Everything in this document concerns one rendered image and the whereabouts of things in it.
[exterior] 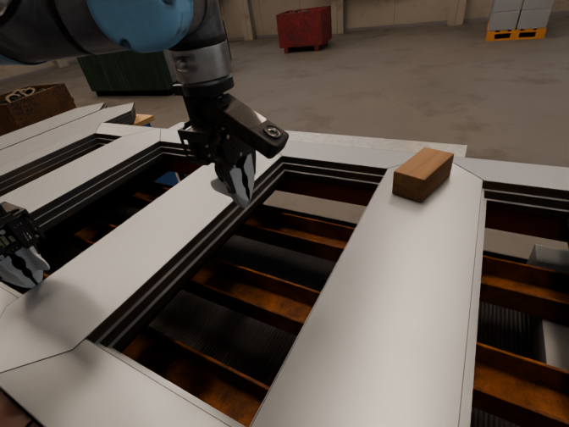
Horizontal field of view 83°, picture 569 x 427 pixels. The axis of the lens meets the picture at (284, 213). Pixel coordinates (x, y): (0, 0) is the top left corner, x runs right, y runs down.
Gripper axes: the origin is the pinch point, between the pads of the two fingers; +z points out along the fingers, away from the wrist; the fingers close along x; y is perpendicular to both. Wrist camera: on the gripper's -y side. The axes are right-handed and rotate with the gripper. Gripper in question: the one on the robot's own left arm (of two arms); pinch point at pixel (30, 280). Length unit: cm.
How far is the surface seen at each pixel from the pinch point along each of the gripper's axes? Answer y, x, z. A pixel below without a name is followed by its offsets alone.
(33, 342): 12.6, -6.6, 0.6
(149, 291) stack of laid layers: 19.3, 7.4, 2.4
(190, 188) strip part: 6.0, 32.8, 0.7
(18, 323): 6.7, -5.8, 0.6
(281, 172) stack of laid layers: 20, 51, 4
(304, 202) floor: -27, 148, 87
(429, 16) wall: -59, 890, 69
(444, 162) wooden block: 57, 49, -4
